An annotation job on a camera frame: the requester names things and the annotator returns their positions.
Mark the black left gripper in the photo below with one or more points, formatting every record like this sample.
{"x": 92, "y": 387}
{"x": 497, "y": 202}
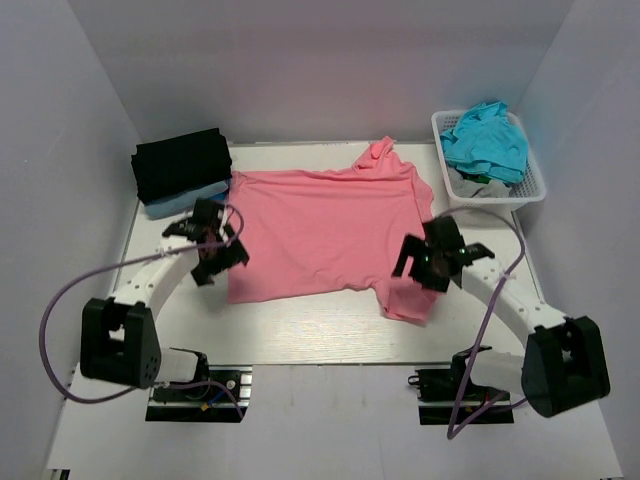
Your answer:
{"x": 233, "y": 254}

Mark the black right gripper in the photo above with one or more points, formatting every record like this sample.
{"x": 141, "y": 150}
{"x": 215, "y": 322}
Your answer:
{"x": 412, "y": 246}

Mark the pink t-shirt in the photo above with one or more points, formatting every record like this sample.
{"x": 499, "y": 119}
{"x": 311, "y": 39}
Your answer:
{"x": 313, "y": 232}

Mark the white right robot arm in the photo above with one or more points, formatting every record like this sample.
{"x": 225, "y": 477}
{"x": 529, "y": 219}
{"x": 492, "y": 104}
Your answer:
{"x": 563, "y": 365}

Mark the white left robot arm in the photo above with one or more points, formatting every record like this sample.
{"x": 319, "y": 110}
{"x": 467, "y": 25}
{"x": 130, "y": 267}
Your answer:
{"x": 119, "y": 341}

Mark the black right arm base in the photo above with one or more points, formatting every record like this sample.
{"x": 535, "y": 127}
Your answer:
{"x": 437, "y": 386}

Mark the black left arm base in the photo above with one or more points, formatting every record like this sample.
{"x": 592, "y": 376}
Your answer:
{"x": 221, "y": 395}

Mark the folded light blue t-shirt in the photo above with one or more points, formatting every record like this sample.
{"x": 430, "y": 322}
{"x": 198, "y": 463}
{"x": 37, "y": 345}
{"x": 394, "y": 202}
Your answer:
{"x": 184, "y": 201}

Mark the grey crumpled t-shirt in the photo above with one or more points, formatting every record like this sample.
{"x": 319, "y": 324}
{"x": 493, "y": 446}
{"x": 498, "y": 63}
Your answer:
{"x": 476, "y": 186}

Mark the folded black t-shirt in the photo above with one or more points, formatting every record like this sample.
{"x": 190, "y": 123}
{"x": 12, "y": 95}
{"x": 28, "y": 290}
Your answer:
{"x": 188, "y": 162}

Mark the turquoise crumpled t-shirt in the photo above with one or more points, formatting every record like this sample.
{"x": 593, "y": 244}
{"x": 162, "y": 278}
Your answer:
{"x": 485, "y": 143}

